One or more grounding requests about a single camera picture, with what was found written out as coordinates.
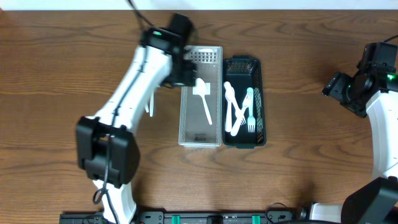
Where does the white plastic fork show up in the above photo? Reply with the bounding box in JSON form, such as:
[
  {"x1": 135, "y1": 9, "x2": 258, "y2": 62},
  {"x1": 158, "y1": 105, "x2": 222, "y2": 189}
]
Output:
[
  {"x1": 231, "y1": 86, "x2": 246, "y2": 126},
  {"x1": 230, "y1": 91, "x2": 253, "y2": 136}
]

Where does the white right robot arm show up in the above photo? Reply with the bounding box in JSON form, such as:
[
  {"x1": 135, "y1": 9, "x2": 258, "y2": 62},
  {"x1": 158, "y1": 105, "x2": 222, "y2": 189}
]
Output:
[{"x1": 307, "y1": 72, "x2": 397, "y2": 223}]

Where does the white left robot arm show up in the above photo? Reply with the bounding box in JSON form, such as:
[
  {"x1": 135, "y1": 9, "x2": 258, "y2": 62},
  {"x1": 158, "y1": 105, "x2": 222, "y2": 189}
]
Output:
[{"x1": 76, "y1": 26, "x2": 196, "y2": 223}]

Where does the white plastic spoon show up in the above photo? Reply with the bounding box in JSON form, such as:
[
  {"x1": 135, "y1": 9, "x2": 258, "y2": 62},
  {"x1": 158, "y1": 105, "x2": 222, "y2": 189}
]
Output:
[{"x1": 224, "y1": 82, "x2": 234, "y2": 133}]

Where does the dark green mesh basket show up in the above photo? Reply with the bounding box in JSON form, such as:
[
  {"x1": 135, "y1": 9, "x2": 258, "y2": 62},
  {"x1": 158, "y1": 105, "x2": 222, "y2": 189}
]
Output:
[{"x1": 222, "y1": 55, "x2": 267, "y2": 149}]

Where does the pale green plastic fork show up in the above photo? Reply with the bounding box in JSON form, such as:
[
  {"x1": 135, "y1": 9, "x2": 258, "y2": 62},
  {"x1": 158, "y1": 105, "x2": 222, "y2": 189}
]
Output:
[{"x1": 247, "y1": 87, "x2": 256, "y2": 133}]

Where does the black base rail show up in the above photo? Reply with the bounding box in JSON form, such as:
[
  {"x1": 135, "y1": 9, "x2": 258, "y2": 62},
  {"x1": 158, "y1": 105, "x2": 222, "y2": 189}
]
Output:
[{"x1": 59, "y1": 202, "x2": 313, "y2": 224}]

